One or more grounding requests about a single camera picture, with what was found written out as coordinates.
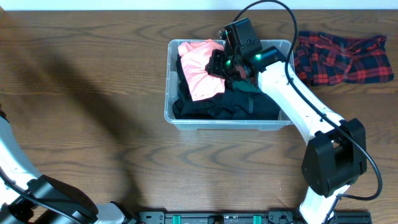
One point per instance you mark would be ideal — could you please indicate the clear plastic storage bin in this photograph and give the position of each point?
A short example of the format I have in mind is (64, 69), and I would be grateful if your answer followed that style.
(172, 88)

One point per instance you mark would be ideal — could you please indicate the large black garment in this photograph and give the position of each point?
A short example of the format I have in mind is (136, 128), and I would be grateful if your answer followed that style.
(186, 108)

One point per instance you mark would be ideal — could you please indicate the pink garment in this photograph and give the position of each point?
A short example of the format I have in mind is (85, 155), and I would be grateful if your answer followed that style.
(194, 58)

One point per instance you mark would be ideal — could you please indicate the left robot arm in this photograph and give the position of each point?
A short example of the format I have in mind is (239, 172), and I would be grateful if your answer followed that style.
(24, 188)

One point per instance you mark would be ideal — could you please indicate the dark green garment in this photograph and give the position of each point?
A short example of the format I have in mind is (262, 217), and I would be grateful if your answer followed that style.
(246, 86)

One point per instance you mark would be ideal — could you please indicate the dark teal garment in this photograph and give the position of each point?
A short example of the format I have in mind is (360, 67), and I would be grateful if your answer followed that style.
(240, 105)

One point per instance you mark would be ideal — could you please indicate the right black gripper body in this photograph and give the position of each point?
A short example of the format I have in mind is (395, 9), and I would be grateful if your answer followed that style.
(230, 65)

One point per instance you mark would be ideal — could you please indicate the red plaid flannel shirt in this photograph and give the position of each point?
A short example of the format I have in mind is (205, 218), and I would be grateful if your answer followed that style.
(326, 59)

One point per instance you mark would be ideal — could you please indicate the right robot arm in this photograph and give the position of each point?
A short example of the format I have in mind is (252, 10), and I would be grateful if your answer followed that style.
(336, 149)

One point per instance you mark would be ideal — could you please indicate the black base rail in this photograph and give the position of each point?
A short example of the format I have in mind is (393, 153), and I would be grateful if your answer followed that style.
(236, 218)

